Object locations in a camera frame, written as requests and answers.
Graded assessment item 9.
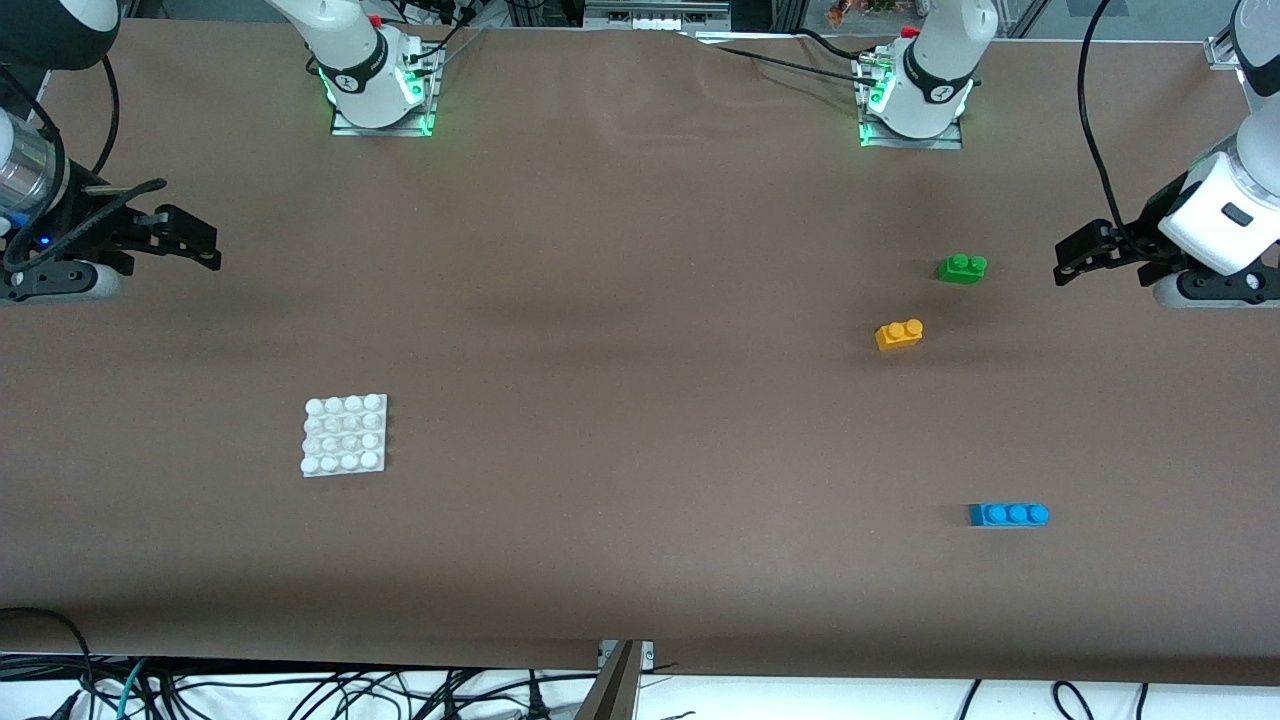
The white studded base plate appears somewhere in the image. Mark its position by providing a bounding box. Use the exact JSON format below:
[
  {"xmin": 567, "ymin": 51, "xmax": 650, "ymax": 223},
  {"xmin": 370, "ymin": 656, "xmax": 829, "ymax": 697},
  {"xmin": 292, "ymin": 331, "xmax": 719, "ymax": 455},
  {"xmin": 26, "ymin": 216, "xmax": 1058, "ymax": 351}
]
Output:
[{"xmin": 301, "ymin": 393, "xmax": 389, "ymax": 479}]

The blue three-stud block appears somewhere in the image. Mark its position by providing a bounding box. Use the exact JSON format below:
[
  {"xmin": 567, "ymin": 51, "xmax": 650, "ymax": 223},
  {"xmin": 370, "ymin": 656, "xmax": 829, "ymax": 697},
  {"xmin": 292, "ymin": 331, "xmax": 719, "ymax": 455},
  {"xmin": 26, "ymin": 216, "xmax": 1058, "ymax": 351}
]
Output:
[{"xmin": 968, "ymin": 502, "xmax": 1051, "ymax": 528}]

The orange cluttered object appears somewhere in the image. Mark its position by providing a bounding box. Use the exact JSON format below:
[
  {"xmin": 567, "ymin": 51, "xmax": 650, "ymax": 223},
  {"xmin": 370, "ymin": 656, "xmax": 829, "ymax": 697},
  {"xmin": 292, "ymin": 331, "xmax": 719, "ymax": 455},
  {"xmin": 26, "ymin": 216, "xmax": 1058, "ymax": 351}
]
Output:
[{"xmin": 825, "ymin": 0, "xmax": 901, "ymax": 26}]

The brown table cover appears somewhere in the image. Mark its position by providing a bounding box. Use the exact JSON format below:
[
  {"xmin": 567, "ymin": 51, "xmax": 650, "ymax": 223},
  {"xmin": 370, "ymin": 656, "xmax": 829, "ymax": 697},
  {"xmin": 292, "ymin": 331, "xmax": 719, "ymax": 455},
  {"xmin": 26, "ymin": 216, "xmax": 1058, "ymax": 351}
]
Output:
[{"xmin": 0, "ymin": 18, "xmax": 1280, "ymax": 687}]

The grey metal device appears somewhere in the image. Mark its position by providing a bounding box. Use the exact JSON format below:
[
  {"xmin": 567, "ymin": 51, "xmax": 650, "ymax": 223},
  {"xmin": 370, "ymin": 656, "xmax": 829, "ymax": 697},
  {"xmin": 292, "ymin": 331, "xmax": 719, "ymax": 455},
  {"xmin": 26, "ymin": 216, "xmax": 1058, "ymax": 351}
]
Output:
[{"xmin": 583, "ymin": 0, "xmax": 731, "ymax": 31}]

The aluminium profile bar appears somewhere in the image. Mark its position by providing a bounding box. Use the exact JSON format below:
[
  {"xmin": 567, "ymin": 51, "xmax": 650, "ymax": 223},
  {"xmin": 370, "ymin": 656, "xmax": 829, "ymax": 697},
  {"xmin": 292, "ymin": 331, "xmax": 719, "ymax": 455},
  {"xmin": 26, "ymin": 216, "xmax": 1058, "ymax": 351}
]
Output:
[{"xmin": 572, "ymin": 640, "xmax": 643, "ymax": 720}]

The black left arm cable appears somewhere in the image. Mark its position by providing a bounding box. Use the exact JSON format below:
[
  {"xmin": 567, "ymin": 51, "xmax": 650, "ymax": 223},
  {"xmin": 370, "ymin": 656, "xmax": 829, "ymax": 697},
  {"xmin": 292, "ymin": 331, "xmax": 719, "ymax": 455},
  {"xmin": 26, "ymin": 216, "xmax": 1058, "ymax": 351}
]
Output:
[{"xmin": 1078, "ymin": 0, "xmax": 1186, "ymax": 269}]

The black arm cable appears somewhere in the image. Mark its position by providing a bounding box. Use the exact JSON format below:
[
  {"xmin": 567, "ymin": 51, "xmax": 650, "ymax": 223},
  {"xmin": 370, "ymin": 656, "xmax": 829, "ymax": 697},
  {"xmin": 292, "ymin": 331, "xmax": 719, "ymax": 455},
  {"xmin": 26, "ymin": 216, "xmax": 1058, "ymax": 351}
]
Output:
[
  {"xmin": 0, "ymin": 55, "xmax": 169, "ymax": 276},
  {"xmin": 1078, "ymin": 0, "xmax": 1186, "ymax": 269}
]

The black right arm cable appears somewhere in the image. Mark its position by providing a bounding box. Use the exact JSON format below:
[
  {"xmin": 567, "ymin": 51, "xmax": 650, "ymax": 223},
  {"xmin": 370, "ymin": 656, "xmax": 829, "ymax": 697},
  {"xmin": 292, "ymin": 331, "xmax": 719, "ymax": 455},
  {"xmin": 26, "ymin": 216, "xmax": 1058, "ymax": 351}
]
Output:
[{"xmin": 0, "ymin": 55, "xmax": 169, "ymax": 276}]

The black cable bundle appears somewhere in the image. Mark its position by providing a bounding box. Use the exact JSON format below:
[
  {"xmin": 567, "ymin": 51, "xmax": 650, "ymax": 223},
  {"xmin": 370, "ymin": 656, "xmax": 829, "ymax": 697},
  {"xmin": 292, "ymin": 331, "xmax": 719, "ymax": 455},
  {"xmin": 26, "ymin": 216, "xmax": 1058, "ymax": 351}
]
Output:
[{"xmin": 405, "ymin": 0, "xmax": 491, "ymax": 76}]

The short black cable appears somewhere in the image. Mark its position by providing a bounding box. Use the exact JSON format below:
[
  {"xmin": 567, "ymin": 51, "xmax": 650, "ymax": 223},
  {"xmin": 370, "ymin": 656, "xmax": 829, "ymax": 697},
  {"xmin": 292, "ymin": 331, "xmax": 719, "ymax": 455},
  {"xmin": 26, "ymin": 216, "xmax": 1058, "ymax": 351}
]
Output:
[{"xmin": 795, "ymin": 28, "xmax": 876, "ymax": 61}]

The long black cable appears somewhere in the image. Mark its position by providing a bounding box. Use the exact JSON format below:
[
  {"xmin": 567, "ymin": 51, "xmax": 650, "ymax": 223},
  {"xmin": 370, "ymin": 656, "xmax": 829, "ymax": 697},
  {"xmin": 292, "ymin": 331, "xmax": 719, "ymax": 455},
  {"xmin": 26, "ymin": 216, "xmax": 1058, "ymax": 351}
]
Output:
[{"xmin": 700, "ymin": 42, "xmax": 881, "ymax": 86}]

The black looped cable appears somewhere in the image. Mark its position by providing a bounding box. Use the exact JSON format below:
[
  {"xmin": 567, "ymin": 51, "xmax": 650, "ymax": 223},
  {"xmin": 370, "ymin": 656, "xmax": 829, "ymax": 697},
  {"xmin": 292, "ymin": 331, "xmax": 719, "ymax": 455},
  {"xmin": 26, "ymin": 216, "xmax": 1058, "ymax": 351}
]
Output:
[{"xmin": 0, "ymin": 607, "xmax": 96, "ymax": 701}]

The teal cable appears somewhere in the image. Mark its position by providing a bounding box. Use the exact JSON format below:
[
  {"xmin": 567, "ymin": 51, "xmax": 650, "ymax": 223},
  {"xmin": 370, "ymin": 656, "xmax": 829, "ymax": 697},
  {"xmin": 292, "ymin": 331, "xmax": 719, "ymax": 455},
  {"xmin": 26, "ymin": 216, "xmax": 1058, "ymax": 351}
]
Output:
[{"xmin": 93, "ymin": 657, "xmax": 151, "ymax": 720}]

